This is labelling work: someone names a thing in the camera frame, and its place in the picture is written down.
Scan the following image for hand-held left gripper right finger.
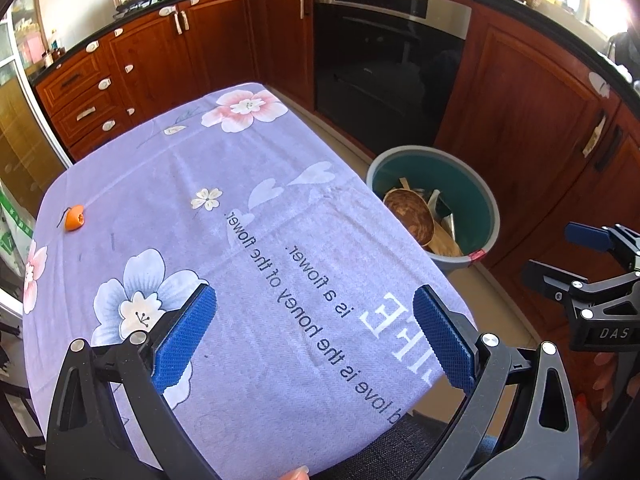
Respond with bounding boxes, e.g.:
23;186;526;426
414;284;581;480

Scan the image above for green and white plastic bag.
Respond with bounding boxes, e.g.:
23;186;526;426
0;180;36;281

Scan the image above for wooden kitchen cabinets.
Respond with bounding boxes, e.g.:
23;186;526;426
32;0;640;411

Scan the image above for black built-in oven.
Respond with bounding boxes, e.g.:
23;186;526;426
312;0;473;158

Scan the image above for glass sliding door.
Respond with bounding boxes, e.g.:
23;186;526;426
0;20;73;311

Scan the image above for purple floral tablecloth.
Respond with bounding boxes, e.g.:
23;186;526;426
22;82;476;478

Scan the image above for small bottles on counter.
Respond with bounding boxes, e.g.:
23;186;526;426
42;27;66;68

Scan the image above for green foil snack packet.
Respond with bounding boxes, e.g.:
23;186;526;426
434;195;458;242

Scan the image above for grey round waste bin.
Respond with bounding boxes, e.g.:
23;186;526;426
366;146;501;273

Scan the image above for person's grey trousers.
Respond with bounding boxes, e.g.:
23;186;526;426
310;410;501;480

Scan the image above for brown paper bag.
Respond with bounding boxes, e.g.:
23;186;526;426
425;220;463;258

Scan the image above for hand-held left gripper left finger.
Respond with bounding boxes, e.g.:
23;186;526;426
45;282;218;480

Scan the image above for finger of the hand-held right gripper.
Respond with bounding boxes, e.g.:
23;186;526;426
565;221;640;273
521;259;640;322

